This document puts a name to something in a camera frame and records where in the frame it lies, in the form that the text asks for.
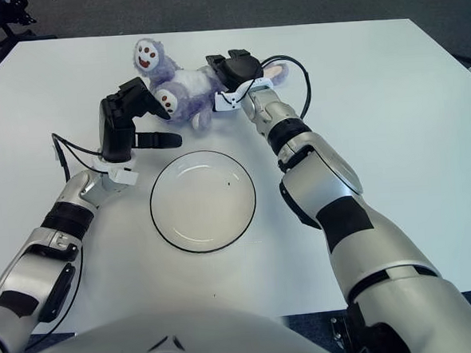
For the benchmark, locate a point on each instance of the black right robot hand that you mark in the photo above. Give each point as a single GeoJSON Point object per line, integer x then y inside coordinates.
{"type": "Point", "coordinates": [239, 70]}

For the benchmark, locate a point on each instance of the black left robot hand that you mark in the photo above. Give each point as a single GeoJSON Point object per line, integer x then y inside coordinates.
{"type": "Point", "coordinates": [114, 128]}

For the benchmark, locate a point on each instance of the purple plush bunny doll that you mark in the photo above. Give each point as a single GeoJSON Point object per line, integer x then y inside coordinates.
{"type": "Point", "coordinates": [186, 87]}

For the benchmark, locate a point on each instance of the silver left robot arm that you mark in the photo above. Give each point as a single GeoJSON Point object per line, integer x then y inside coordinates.
{"type": "Point", "coordinates": [25, 269]}

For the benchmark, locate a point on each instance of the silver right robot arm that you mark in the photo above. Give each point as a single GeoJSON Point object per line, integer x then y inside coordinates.
{"type": "Point", "coordinates": [332, 186]}

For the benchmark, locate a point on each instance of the white plate with black rim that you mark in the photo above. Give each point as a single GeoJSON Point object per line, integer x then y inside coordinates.
{"type": "Point", "coordinates": [203, 202]}

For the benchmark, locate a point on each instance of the silver robot torso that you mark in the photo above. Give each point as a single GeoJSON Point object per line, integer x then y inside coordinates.
{"type": "Point", "coordinates": [150, 349]}

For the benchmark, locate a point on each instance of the black metal bracket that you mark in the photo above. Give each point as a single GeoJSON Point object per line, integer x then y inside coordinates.
{"type": "Point", "coordinates": [343, 338]}

